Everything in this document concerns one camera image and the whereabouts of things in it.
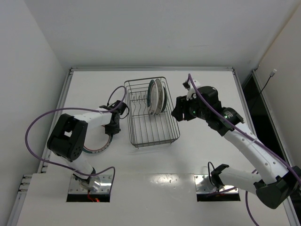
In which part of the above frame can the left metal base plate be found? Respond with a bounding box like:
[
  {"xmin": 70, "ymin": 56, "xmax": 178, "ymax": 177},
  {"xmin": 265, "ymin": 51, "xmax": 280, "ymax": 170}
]
[{"xmin": 68, "ymin": 175, "xmax": 112, "ymax": 195}]

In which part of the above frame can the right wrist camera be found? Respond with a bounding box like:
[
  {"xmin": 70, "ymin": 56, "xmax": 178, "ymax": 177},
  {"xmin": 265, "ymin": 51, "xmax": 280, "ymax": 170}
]
[{"xmin": 182, "ymin": 79, "xmax": 197, "ymax": 101}]

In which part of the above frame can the grey wire dish rack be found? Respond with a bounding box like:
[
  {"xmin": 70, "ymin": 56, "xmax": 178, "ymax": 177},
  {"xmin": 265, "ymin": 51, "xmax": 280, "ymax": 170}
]
[{"xmin": 124, "ymin": 77, "xmax": 180, "ymax": 148}]

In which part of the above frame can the white plate with characters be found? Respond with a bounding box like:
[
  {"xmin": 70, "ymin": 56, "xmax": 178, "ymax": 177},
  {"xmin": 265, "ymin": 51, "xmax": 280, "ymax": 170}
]
[{"xmin": 155, "ymin": 79, "xmax": 165, "ymax": 114}]

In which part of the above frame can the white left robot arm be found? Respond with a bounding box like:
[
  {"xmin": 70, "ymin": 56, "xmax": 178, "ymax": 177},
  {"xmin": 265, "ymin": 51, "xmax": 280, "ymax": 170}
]
[{"xmin": 47, "ymin": 111, "xmax": 121, "ymax": 187}]

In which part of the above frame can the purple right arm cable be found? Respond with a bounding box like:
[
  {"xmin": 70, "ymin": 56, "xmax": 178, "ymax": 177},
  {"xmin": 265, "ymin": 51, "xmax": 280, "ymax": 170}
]
[{"xmin": 188, "ymin": 73, "xmax": 301, "ymax": 226}]

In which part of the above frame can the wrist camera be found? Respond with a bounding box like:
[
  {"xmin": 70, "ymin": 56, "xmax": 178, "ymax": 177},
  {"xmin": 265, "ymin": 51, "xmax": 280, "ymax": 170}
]
[
  {"xmin": 182, "ymin": 79, "xmax": 197, "ymax": 101},
  {"xmin": 99, "ymin": 100, "xmax": 128, "ymax": 115}
]

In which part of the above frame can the black wall cable with plug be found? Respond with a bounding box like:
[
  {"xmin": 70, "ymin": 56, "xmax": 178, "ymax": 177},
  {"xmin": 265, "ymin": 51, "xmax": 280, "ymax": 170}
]
[{"xmin": 260, "ymin": 69, "xmax": 277, "ymax": 94}]

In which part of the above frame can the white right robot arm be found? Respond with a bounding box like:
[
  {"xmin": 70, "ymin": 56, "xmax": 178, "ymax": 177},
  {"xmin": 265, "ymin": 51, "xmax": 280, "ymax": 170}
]
[{"xmin": 172, "ymin": 83, "xmax": 301, "ymax": 209}]

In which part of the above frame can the metal base plate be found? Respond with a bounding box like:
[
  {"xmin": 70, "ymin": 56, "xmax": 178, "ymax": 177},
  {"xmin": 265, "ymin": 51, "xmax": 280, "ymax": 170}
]
[
  {"xmin": 194, "ymin": 174, "xmax": 239, "ymax": 195},
  {"xmin": 68, "ymin": 175, "xmax": 112, "ymax": 195}
]

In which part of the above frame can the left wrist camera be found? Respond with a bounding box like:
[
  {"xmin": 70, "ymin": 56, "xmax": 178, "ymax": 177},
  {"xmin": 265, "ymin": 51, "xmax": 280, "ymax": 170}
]
[{"xmin": 99, "ymin": 100, "xmax": 128, "ymax": 115}]

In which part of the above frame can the blue patterned green plate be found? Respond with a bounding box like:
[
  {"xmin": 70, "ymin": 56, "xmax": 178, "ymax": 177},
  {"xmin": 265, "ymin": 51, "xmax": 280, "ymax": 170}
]
[{"xmin": 161, "ymin": 87, "xmax": 167, "ymax": 113}]

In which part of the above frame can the green red rimmed plate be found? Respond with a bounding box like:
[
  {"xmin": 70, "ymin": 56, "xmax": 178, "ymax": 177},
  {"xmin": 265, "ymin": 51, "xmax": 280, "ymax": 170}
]
[
  {"xmin": 82, "ymin": 133, "xmax": 115, "ymax": 156},
  {"xmin": 147, "ymin": 80, "xmax": 158, "ymax": 115}
]

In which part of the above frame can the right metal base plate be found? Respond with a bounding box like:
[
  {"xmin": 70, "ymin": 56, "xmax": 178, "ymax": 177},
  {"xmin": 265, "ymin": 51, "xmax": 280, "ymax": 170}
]
[{"xmin": 194, "ymin": 174, "xmax": 239, "ymax": 195}]

